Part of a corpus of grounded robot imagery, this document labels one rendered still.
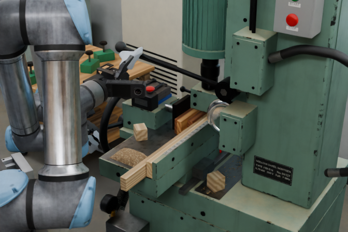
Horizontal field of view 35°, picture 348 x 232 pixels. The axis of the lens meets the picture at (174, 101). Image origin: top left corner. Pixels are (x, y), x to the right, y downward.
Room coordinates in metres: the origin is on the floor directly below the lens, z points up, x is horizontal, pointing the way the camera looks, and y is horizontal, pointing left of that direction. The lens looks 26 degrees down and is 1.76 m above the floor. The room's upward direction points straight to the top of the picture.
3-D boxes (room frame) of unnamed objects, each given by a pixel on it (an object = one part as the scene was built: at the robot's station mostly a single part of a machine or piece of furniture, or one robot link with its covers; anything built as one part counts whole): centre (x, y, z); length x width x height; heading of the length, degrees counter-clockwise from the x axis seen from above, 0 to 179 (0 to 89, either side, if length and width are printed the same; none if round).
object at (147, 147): (1.60, 0.01, 0.87); 0.61 x 0.30 x 0.06; 146
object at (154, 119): (1.65, 0.08, 0.91); 0.15 x 0.14 x 0.09; 146
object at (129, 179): (1.45, -0.02, 0.92); 0.56 x 0.02 x 0.04; 146
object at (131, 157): (1.39, 0.13, 0.91); 0.10 x 0.07 x 0.02; 56
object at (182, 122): (1.61, -0.08, 0.93); 0.23 x 0.02 x 0.06; 146
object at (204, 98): (1.57, -0.13, 0.99); 0.14 x 0.07 x 0.09; 56
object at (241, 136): (1.35, -0.18, 1.02); 0.09 x 0.07 x 0.12; 146
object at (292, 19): (1.26, -0.28, 1.36); 0.03 x 0.01 x 0.03; 56
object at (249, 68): (1.34, -0.20, 1.23); 0.09 x 0.08 x 0.15; 56
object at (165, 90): (1.65, 0.08, 0.99); 0.13 x 0.11 x 0.06; 146
